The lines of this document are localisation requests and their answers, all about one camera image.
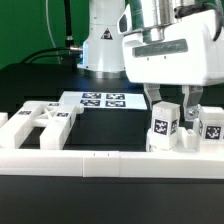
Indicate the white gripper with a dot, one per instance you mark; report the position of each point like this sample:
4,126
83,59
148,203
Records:
191,54

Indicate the white part at left edge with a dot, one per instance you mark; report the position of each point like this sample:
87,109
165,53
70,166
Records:
3,118

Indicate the white chair seat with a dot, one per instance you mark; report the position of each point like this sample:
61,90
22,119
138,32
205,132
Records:
182,141

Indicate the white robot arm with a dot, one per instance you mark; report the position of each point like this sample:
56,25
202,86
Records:
102,50

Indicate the white marker sheet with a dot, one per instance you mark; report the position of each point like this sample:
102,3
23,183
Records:
104,100

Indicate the white U-shaped fence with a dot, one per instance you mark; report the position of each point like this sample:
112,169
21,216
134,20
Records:
178,163

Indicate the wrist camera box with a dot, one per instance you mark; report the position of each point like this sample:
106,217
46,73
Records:
132,18

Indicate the white chair back frame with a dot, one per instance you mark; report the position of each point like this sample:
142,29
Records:
56,119

